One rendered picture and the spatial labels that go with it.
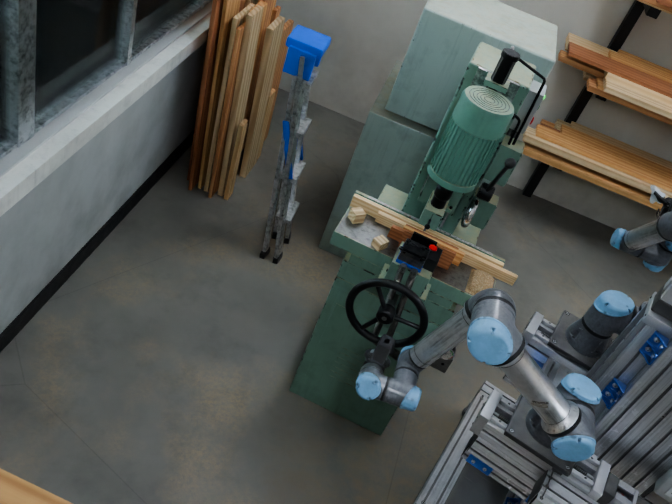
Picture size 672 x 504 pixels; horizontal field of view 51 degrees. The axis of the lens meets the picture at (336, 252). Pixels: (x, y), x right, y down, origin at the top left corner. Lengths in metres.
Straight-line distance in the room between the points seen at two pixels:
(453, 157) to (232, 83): 1.54
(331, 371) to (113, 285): 1.09
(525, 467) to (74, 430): 1.62
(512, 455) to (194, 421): 1.26
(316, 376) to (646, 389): 1.30
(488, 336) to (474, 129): 0.71
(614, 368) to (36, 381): 2.10
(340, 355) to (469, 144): 1.04
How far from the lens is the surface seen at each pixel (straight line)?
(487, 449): 2.42
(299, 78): 3.07
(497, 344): 1.86
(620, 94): 4.16
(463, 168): 2.33
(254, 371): 3.13
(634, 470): 2.56
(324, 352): 2.86
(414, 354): 2.17
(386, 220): 2.58
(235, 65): 3.50
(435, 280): 2.48
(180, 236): 3.64
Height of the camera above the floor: 2.42
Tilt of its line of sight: 39 degrees down
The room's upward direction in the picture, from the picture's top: 22 degrees clockwise
